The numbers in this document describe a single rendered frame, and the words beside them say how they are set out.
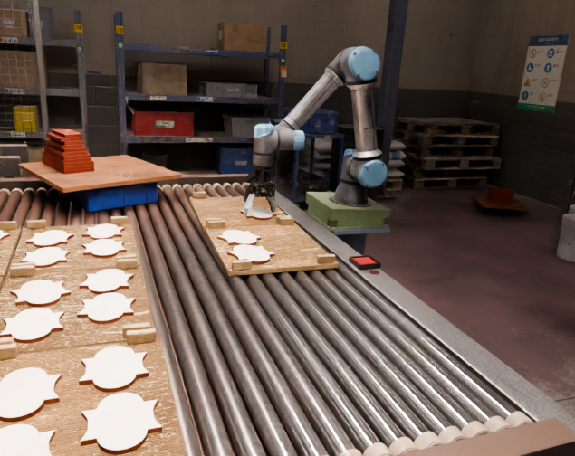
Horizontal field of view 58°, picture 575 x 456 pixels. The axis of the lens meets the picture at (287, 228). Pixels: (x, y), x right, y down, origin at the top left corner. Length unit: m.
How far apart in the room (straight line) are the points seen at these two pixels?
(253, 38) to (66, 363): 5.30
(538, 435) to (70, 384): 0.83
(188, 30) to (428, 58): 3.39
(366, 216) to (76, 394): 1.47
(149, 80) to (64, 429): 5.23
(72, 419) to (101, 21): 5.84
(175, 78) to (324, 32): 2.17
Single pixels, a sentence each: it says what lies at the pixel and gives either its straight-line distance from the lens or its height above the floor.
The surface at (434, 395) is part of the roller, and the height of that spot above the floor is 0.91.
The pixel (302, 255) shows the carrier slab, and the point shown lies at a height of 0.94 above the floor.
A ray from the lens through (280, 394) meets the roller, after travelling 1.04.
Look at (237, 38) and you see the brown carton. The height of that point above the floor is 1.73.
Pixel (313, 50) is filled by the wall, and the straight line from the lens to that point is 7.09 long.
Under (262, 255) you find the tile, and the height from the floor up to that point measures 0.95.
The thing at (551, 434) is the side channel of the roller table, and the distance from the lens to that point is 1.04.
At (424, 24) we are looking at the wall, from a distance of 7.87.
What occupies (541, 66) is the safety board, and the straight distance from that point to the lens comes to 7.41.
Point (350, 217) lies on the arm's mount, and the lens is 2.16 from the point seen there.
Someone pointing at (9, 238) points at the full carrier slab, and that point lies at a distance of 1.87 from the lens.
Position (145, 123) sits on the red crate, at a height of 0.78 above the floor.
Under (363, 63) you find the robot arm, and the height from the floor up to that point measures 1.53.
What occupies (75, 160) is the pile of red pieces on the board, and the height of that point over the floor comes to 1.09.
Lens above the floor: 1.53
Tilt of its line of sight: 18 degrees down
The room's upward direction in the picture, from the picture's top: 3 degrees clockwise
